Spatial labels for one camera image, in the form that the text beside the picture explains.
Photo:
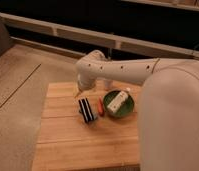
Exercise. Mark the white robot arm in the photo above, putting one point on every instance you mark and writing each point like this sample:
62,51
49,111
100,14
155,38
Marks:
168,106

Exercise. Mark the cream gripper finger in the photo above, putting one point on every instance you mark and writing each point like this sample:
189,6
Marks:
77,94

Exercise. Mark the orange carrot toy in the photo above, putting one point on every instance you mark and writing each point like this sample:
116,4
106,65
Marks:
100,107

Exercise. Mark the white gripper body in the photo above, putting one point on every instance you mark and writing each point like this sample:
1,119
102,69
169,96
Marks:
84,85

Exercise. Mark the blue sponge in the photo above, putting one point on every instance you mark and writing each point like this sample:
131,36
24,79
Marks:
95,115

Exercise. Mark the black white striped eraser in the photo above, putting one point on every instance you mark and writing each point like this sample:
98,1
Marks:
86,110

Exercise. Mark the green bowl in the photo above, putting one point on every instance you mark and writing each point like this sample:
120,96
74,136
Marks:
125,108

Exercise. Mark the white box in bowl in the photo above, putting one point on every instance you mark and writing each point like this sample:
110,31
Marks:
117,101

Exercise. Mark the wooden board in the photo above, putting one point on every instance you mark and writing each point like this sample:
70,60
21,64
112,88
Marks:
66,143

